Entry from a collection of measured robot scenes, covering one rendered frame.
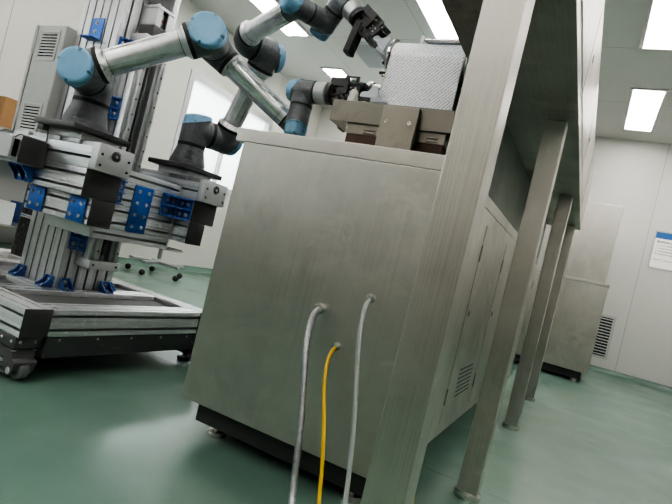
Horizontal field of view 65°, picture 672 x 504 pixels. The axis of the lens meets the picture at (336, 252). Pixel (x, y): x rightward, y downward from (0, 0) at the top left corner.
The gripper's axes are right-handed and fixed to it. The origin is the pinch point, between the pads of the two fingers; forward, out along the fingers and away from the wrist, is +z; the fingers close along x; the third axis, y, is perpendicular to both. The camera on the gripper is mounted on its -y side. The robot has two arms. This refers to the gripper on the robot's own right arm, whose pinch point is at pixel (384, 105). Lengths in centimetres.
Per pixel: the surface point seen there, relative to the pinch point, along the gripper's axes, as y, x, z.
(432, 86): 7.0, -0.3, 14.1
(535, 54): 5, -30, 46
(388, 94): 3.5, -0.3, 0.7
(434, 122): -9.7, -19.9, 24.0
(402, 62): 13.8, -0.2, 2.7
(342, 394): -82, -26, 20
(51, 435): -109, -56, -41
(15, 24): 64, 89, -357
